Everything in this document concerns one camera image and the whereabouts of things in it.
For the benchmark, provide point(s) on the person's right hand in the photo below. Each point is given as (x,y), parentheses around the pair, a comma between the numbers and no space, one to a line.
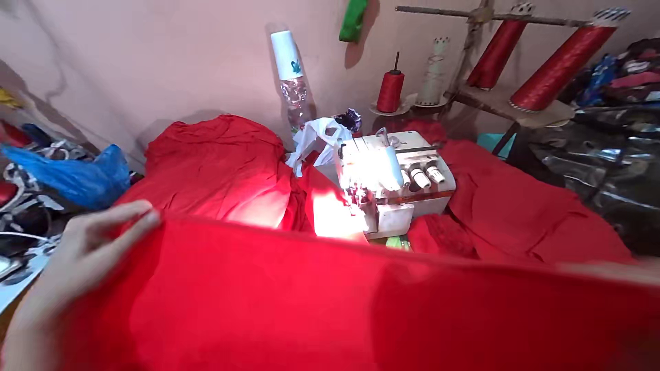
(634,270)

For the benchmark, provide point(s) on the person's left hand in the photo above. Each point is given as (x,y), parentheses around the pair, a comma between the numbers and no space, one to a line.
(77,257)

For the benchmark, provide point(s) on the person's left index finger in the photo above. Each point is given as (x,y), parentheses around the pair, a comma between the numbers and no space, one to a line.
(116,214)

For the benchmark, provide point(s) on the person's right fingers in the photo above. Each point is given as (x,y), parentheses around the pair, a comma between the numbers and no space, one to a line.
(593,268)

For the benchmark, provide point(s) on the red fabric piece with hem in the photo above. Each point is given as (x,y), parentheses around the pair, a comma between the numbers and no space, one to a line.
(268,304)

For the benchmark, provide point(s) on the person's left forearm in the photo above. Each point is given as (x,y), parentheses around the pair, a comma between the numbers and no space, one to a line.
(31,340)

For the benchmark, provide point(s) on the blue plastic bag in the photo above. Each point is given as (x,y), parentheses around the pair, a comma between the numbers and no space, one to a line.
(87,178)

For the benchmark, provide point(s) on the pile of mixed items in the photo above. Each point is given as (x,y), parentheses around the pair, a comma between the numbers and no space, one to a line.
(26,219)

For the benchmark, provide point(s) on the black plastic sheet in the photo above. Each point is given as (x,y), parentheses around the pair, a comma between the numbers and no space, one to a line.
(613,175)

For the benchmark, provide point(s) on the large spread red fabric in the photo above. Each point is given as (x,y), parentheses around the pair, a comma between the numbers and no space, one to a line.
(521,201)

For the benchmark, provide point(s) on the heap of red fabric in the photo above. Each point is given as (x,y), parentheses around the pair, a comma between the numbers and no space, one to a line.
(216,165)

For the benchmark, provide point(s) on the crumpled dark red fabric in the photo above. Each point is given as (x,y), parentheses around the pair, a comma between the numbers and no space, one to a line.
(441,234)

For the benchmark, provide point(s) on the yellow cloth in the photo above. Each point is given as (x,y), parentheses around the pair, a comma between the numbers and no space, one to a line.
(9,99)

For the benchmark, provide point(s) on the teal cloth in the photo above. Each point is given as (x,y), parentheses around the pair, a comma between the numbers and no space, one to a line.
(497,143)

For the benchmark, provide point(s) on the white overlock sewing machine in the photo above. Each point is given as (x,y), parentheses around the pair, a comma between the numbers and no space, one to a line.
(433,198)

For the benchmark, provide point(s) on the pile of colourful clothes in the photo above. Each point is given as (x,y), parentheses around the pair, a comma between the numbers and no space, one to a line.
(629,77)

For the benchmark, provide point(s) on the light green item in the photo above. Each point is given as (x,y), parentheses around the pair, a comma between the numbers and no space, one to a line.
(398,242)

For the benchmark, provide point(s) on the brown metal thread stand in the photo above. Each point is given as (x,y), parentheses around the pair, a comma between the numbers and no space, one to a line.
(482,105)

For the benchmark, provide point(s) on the large red thread cone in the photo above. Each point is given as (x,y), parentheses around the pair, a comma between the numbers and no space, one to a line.
(564,69)

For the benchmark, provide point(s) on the white plastic bag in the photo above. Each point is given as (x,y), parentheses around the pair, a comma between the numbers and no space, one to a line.
(319,134)

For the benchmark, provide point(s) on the clear bottle with white cup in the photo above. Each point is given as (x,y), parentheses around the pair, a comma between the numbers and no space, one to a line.
(290,62)

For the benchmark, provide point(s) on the red thread cone, dotted top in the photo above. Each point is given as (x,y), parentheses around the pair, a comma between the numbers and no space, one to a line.
(497,54)

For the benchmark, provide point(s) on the dark purple crumpled wrapper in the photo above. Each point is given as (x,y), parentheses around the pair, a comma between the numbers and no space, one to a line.
(351,119)

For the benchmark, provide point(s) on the small red thread spool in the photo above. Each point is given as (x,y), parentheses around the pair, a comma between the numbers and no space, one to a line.
(390,91)

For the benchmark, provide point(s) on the green hanging cloth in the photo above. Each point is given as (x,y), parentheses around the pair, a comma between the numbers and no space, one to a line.
(353,20)

